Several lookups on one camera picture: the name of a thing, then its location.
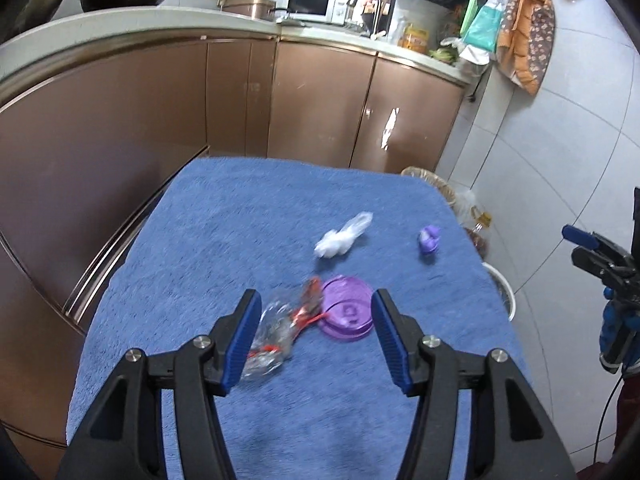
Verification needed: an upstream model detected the white basin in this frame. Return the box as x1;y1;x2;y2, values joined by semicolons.
482;262;517;322

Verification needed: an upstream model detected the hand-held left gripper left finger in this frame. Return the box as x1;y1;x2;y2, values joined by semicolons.
56;288;263;480

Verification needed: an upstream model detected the blue fluffy blanket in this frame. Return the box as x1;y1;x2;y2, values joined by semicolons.
66;156;526;480

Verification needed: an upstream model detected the green cutting board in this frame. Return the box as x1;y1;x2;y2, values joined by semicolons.
460;0;478;36

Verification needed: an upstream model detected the small purple wrapper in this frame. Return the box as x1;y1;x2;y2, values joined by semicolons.
419;225;442;257

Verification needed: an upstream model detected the orange patterned apron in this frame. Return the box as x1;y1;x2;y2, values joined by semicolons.
496;0;556;96

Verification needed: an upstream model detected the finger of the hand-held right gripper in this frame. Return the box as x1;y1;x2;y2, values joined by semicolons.
561;225;608;253
571;246;626;282

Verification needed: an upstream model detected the wicker basket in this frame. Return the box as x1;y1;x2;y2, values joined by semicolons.
400;166;457;207

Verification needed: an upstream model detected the thin black cable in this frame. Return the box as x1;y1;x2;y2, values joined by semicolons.
592;370;626;467

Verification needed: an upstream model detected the copper coloured pot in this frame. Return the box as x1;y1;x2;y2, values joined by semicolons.
221;0;277;20

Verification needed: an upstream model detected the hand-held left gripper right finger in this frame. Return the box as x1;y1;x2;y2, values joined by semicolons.
371;288;576;480

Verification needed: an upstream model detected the metal kitchen faucet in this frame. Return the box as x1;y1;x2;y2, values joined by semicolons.
345;0;387;37

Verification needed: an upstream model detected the yellow jar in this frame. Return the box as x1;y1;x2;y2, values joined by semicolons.
400;22;431;52

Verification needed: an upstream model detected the brown kitchen cabinet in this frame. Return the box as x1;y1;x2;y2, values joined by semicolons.
0;7;471;451

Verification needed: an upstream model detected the white thin plastic bag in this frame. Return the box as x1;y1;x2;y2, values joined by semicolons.
314;211;374;260

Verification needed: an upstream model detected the teal plastic bag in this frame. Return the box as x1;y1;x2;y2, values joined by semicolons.
462;0;503;54

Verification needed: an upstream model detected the person's right hand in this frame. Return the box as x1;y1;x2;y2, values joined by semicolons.
599;287;640;374

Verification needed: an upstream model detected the clear plastic wrapper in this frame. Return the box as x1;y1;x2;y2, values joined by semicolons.
240;277;331;383

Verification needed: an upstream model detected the purple plastic lid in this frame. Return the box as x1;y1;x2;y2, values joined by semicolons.
317;275;376;343

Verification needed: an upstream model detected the person's right forearm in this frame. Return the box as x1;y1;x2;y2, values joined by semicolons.
614;367;640;461

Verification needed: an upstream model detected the white microwave oven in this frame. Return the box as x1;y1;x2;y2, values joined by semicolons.
284;0;351;26

